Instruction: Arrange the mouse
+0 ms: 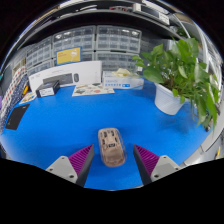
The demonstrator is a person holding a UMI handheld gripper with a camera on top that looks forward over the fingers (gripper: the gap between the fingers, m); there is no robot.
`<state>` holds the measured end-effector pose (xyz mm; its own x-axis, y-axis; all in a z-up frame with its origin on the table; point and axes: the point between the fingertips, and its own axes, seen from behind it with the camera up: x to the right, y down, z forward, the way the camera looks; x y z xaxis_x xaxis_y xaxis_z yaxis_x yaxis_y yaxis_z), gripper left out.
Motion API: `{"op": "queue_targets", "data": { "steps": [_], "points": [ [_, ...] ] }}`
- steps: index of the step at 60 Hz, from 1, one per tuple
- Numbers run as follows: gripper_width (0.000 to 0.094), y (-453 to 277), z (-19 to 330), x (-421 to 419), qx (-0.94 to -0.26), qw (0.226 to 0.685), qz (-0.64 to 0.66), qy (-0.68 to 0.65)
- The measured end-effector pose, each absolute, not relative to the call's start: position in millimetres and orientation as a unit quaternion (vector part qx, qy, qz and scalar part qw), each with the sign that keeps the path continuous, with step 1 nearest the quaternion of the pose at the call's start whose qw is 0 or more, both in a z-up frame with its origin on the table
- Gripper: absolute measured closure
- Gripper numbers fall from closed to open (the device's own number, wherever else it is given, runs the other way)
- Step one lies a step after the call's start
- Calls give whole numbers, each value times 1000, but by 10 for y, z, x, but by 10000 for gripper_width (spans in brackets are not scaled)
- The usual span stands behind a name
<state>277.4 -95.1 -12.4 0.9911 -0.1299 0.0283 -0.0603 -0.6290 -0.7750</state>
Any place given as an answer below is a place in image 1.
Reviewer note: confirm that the small black box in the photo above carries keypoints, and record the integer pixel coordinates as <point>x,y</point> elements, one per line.
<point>47,89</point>

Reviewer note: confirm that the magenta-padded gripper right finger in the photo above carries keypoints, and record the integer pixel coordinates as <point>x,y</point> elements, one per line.
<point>163,165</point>

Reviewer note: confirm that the red and blue checkered cloth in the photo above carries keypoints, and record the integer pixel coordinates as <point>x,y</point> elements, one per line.
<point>13,85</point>

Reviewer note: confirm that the dark wall shelf unit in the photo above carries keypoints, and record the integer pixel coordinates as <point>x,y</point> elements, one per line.
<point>100,10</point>

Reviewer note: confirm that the yellow and blue box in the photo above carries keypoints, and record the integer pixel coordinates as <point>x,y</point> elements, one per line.
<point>68,55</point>

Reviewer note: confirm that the green plant in white pot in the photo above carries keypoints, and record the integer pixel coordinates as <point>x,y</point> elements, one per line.
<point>173,70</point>

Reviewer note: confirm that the white sticker sheet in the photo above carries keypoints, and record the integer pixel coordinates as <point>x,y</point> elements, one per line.
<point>93,90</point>
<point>28,97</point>

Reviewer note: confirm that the long white keyboard box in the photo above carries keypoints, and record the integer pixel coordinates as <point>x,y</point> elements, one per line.
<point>86,71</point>

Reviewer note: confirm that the clear tissue pack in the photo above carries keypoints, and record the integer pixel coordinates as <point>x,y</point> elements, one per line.
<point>121,81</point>

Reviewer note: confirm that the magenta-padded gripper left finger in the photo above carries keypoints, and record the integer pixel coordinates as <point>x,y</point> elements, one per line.
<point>63,166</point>

